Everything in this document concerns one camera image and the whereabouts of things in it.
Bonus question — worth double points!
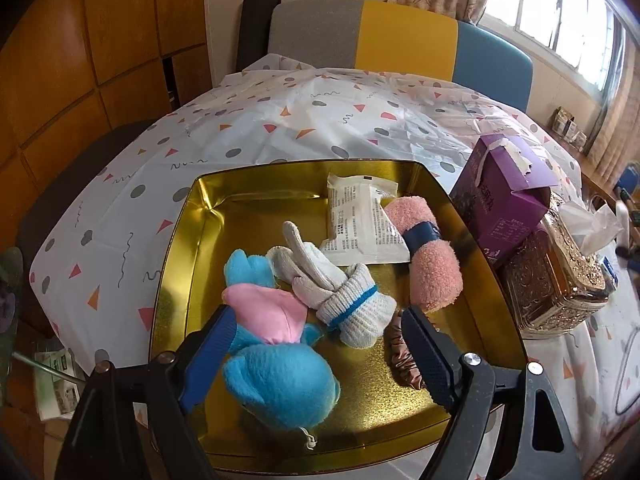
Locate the boxes on desk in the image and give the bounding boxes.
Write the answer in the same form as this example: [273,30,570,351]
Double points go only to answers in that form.
[551,106,587,152]

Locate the wooden wardrobe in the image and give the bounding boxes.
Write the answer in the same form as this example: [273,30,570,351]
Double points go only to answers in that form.
[1,0,212,247]

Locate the black rolled mat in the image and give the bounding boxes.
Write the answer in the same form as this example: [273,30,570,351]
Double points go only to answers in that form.
[235,0,281,72]

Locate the patterned plastic tablecloth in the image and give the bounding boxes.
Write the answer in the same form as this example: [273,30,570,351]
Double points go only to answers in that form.
[28,54,640,480]

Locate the white knit glove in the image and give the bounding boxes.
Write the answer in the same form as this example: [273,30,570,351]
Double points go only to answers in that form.
[267,221,396,349]

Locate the blue pink plush toy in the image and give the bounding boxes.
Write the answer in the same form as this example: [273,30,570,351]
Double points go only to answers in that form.
[222,249,341,451]

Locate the wooden side desk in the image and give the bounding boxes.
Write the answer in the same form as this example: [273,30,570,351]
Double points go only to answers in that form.
[544,128,618,204]

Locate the white wet wipe packet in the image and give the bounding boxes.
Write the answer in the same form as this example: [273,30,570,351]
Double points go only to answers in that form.
[320,174,410,266]

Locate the right beige curtain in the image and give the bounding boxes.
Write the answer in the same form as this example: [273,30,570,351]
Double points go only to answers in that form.
[588,38,639,183]

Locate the gold metal tin tray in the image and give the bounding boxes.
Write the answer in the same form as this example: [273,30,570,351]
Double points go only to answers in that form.
[151,160,526,474]

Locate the pink fuzzy sock roll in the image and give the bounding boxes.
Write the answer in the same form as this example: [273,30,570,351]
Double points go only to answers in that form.
[384,196,463,312]

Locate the ornate gold tissue box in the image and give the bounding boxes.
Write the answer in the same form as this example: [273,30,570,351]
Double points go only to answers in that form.
[501,194,615,339]

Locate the purple tissue carton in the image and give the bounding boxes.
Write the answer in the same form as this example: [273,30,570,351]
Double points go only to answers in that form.
[450,133,559,266]

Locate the window with grille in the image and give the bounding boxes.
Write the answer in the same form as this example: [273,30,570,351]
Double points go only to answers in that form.
[480,0,624,101]

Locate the grey yellow blue sofa back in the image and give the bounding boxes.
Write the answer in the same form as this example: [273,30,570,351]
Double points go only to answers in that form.
[268,0,533,112]

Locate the pink satin scrunchie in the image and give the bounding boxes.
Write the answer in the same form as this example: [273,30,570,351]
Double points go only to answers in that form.
[384,311,425,390]

